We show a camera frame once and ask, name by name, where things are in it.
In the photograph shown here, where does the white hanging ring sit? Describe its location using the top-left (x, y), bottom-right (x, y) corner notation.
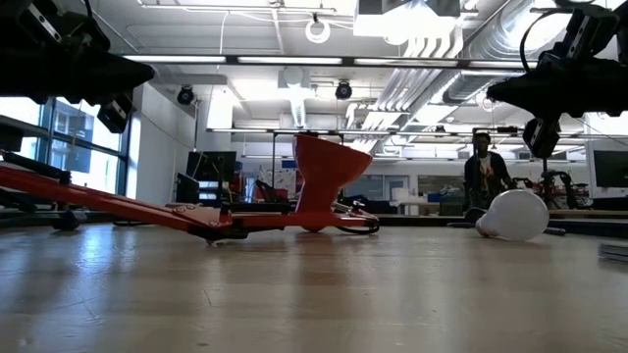
top-left (304, 18), bottom-right (333, 45)

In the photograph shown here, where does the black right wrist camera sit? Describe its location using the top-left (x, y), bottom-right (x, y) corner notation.
top-left (521, 116), bottom-right (562, 160)

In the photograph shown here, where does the long ceiling light strip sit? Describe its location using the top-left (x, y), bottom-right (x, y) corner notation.
top-left (120, 52), bottom-right (541, 72)

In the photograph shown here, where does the black background robot station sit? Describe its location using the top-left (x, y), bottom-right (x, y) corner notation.
top-left (509, 122), bottom-right (593, 211)

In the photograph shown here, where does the silver ventilation duct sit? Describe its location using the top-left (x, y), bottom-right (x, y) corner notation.
top-left (441, 0), bottom-right (558, 105)

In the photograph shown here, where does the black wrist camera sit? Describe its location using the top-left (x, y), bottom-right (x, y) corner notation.
top-left (521, 116), bottom-right (562, 160)
top-left (95, 92), bottom-right (135, 135)

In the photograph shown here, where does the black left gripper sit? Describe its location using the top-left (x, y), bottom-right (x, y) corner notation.
top-left (0, 0), bottom-right (156, 106)

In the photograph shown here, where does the white lightbulb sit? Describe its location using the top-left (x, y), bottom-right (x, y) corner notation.
top-left (474, 188), bottom-right (550, 243)

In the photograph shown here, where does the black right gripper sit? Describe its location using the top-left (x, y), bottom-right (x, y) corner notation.
top-left (486, 4), bottom-right (628, 120)

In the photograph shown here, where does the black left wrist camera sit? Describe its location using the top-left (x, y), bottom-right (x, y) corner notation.
top-left (95, 92), bottom-right (135, 135)

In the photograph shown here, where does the standing person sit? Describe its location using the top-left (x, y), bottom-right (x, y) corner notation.
top-left (463, 131), bottom-right (515, 213)

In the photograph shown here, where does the black lamp power cord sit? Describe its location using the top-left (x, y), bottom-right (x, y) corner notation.
top-left (337, 222), bottom-right (382, 236)

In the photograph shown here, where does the red desk lamp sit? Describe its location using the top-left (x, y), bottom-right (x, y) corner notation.
top-left (0, 133), bottom-right (382, 245)

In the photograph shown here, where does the black aluminium frame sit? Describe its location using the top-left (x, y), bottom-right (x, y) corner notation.
top-left (0, 205), bottom-right (628, 239)

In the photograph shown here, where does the large glass window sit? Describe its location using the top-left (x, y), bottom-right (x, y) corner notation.
top-left (0, 95), bottom-right (133, 197)

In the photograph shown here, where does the black trash bin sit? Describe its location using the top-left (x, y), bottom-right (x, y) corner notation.
top-left (175, 172), bottom-right (200, 205)

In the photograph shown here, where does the black computer monitor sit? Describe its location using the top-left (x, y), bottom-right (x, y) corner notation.
top-left (592, 148), bottom-right (628, 189)
top-left (185, 150), bottom-right (238, 184)

